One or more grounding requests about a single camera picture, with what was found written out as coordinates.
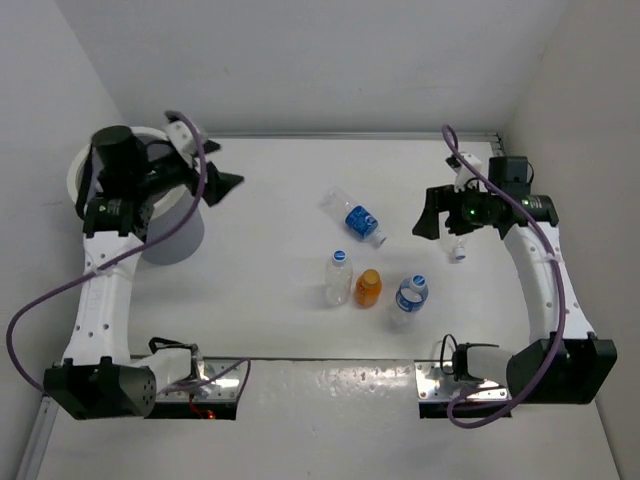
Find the metal base plate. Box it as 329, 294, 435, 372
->
156, 357, 249, 403
414, 360, 511, 404

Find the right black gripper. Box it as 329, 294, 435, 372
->
413, 180, 497, 239

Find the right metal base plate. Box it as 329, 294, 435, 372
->
414, 360, 511, 404

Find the orange juice bottle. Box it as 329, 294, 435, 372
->
354, 269, 382, 308

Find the blue label water bottle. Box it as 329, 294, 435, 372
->
320, 187, 387, 248
388, 274, 429, 331

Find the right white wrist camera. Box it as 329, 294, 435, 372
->
446, 152, 483, 192

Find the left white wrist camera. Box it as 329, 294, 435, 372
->
164, 120, 197, 156

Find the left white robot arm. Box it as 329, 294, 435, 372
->
43, 110, 244, 420

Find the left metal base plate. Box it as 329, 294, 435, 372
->
156, 357, 249, 403

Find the clear crushed bottle white cap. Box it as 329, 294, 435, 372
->
441, 233, 468, 263

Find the clear bottle blue white cap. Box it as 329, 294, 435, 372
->
325, 250, 353, 306

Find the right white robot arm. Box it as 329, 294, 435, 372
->
412, 154, 617, 404

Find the lying blue label water bottle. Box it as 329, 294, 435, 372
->
320, 187, 387, 248

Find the white round plastic bin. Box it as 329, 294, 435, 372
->
66, 126, 205, 267

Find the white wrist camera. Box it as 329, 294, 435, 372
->
446, 152, 483, 192
164, 120, 197, 156

